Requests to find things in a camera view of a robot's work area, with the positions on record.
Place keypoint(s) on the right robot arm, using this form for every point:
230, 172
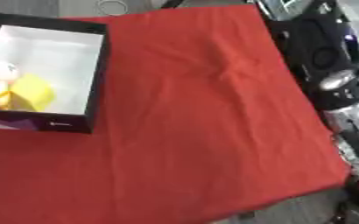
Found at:
315, 49

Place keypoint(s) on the black box with white inside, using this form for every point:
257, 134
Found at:
98, 87

